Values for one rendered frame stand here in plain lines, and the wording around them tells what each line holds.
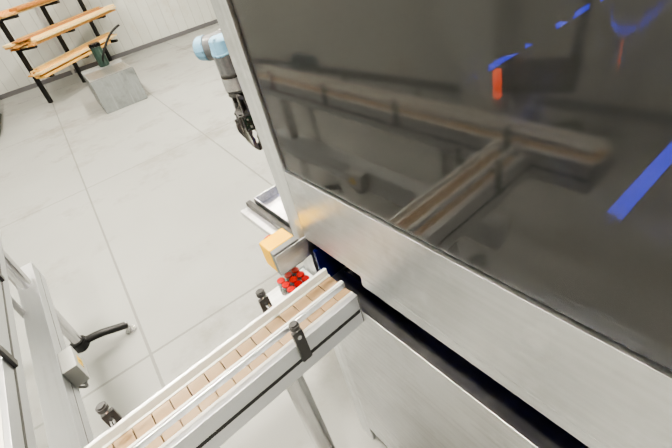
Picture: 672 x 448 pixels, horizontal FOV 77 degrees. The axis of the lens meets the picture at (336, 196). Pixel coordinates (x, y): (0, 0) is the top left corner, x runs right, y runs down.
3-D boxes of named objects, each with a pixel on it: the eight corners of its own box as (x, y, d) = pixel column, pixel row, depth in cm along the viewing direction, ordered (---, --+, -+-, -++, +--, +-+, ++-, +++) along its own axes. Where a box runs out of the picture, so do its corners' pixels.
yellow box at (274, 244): (305, 260, 105) (297, 238, 101) (282, 276, 102) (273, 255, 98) (288, 247, 110) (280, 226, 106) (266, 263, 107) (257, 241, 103)
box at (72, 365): (90, 379, 154) (76, 364, 149) (76, 388, 151) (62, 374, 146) (83, 359, 162) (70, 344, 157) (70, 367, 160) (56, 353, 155)
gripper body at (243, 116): (244, 135, 126) (229, 98, 119) (238, 126, 133) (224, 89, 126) (268, 126, 128) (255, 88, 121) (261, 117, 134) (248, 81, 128)
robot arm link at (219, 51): (240, 28, 117) (223, 38, 111) (253, 67, 123) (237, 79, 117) (218, 31, 120) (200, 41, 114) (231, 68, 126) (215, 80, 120)
